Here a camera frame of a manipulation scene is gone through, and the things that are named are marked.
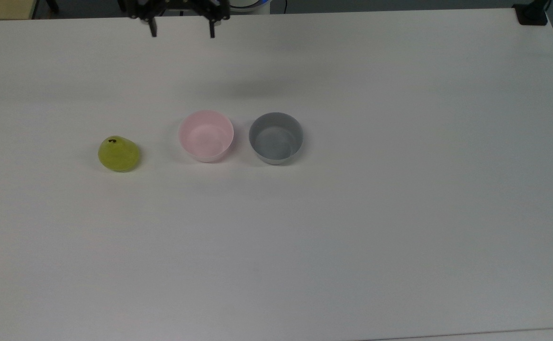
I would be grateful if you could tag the green pear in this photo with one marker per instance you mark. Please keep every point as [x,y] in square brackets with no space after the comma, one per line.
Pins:
[119,154]

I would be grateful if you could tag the pink bowl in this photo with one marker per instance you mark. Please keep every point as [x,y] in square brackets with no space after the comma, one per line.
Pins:
[205,136]

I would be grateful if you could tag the grey bowl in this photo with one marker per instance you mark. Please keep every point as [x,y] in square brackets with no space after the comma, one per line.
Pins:
[276,139]

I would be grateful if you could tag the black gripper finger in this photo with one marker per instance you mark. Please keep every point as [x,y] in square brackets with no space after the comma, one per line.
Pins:
[153,27]
[212,28]

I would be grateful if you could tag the black table clamp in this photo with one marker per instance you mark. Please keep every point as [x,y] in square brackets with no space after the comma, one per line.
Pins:
[531,15]

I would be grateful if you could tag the yellow wooden furniture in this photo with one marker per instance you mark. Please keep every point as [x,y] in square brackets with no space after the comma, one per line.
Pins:
[2,8]

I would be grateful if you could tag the black chair leg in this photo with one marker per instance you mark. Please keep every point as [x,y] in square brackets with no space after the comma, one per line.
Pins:
[52,4]

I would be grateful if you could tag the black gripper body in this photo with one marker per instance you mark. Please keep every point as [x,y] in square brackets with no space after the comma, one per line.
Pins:
[176,5]

